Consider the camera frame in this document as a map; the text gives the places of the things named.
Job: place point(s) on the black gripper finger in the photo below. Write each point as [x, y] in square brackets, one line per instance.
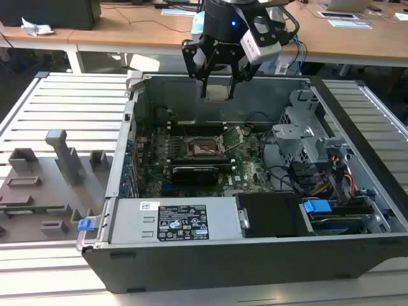
[189, 48]
[233, 76]

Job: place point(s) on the silver CPU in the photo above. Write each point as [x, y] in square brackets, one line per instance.
[218, 93]

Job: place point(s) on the black RAM slot bank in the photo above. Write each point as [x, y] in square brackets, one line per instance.
[197, 129]
[204, 161]

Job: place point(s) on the CPU socket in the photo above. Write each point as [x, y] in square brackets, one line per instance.
[204, 149]

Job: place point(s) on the blue expansion slot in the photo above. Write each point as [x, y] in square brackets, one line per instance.
[167, 189]

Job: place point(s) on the wooden desk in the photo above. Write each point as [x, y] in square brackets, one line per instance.
[38, 39]
[159, 35]

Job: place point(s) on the white paper sheet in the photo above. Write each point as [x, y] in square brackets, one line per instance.
[349, 24]
[402, 16]
[178, 12]

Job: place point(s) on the small white box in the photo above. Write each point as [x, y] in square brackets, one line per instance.
[282, 67]

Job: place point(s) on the round coin battery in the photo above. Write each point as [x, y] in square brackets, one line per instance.
[248, 130]

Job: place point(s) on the metal drive cage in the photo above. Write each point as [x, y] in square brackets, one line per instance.
[290, 137]

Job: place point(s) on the green motherboard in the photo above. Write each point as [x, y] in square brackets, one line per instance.
[245, 172]

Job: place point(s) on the black graphics card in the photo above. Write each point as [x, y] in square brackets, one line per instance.
[194, 175]

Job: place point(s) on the silver laptop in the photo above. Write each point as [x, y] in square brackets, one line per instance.
[344, 4]

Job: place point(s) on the black plastic shroud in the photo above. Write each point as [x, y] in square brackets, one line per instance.
[271, 213]

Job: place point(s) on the black computer tower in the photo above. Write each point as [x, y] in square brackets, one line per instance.
[48, 12]

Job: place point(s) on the hard disk in blue carrier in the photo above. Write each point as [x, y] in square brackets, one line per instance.
[315, 205]

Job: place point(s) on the crumpled white paper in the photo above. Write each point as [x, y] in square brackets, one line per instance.
[36, 28]

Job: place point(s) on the black remote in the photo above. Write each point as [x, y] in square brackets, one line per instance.
[374, 8]

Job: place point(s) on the silver power supply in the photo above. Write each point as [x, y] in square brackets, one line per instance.
[134, 223]

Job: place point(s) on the black open PC case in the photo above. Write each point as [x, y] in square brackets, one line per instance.
[223, 264]

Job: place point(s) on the blue case latch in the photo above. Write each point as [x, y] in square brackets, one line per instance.
[86, 224]

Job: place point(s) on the grey parts rack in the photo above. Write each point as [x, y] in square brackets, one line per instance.
[48, 197]

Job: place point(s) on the green RAM stick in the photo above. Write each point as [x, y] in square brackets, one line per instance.
[32, 208]

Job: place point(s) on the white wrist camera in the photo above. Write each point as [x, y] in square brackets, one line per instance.
[259, 49]

